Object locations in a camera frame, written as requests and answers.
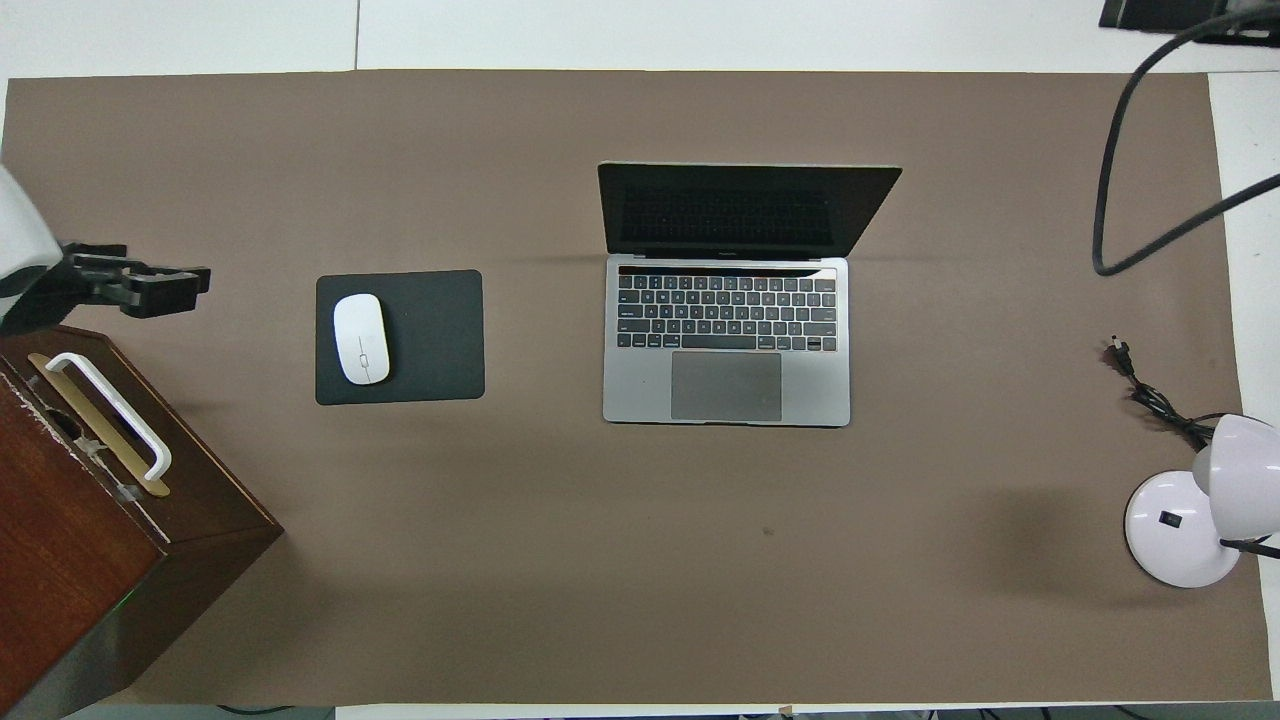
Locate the brass handle plate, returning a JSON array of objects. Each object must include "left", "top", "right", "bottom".
[{"left": 27, "top": 352, "right": 171, "bottom": 498}]

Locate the silver grey laptop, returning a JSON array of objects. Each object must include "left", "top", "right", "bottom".
[{"left": 597, "top": 162, "right": 903, "bottom": 429}]

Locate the black mouse pad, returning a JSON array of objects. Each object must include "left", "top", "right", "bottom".
[{"left": 315, "top": 269, "right": 487, "bottom": 407}]

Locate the white box handle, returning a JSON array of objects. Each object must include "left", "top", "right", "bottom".
[{"left": 45, "top": 352, "right": 173, "bottom": 483}]

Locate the white desk lamp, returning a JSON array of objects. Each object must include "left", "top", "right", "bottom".
[{"left": 1125, "top": 413, "right": 1280, "bottom": 589}]

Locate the brown table mat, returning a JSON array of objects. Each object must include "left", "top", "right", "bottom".
[{"left": 0, "top": 68, "right": 1271, "bottom": 706}]

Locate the white computer mouse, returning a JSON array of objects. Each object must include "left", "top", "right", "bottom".
[{"left": 333, "top": 293, "right": 392, "bottom": 386}]

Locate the black lamp power cable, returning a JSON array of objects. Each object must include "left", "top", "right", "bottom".
[{"left": 1110, "top": 338, "right": 1216, "bottom": 449}]

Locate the thick black hanging cable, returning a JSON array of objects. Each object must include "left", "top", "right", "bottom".
[{"left": 1093, "top": 8, "right": 1280, "bottom": 277}]

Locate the black flat stand foot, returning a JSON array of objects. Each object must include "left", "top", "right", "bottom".
[{"left": 1098, "top": 0, "right": 1280, "bottom": 46}]

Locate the dark brown wooden box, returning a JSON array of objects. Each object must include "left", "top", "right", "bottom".
[{"left": 0, "top": 325, "right": 284, "bottom": 719}]

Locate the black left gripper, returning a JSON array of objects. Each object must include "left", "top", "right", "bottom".
[{"left": 0, "top": 240, "right": 211, "bottom": 336}]

